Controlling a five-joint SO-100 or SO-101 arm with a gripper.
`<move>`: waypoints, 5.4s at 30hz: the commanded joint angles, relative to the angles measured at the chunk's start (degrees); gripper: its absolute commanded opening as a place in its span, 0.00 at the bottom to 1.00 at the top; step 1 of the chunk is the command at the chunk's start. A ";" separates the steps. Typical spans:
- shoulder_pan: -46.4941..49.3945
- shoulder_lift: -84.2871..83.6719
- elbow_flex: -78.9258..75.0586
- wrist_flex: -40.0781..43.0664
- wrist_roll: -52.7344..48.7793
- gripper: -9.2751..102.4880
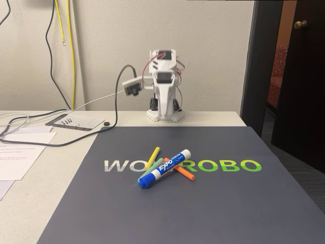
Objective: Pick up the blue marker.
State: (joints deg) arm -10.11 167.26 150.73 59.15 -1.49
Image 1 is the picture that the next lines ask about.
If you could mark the blue dry erase marker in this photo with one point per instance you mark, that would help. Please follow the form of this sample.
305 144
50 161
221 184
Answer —
165 167

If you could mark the yellow chalk stick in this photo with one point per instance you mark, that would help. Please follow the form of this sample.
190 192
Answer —
153 156

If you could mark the green chalk stick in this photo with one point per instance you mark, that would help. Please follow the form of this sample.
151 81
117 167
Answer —
153 166

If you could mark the orange chalk stick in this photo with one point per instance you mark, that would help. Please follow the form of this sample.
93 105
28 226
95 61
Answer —
186 174

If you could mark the white grid screw card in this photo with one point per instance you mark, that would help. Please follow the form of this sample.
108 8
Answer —
83 120

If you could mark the red textured object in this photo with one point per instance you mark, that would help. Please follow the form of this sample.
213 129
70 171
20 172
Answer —
278 73

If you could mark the grey mat with logo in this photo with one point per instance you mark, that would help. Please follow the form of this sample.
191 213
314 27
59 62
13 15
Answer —
203 211

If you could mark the small white paper sheet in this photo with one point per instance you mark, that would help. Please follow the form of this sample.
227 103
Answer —
38 129

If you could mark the dark brown door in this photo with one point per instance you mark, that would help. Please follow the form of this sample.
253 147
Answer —
304 89

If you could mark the brass door knob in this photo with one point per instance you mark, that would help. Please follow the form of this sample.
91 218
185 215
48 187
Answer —
300 24

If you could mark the printed white paper sheet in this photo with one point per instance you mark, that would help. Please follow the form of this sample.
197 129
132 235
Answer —
17 162

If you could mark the pale grey paper sheet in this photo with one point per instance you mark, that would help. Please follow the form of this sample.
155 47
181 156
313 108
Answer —
5 189

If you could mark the white camera box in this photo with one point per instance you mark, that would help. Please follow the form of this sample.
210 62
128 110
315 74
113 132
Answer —
132 86

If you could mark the dark door frame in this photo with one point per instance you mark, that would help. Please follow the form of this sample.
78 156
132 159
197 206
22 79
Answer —
259 63

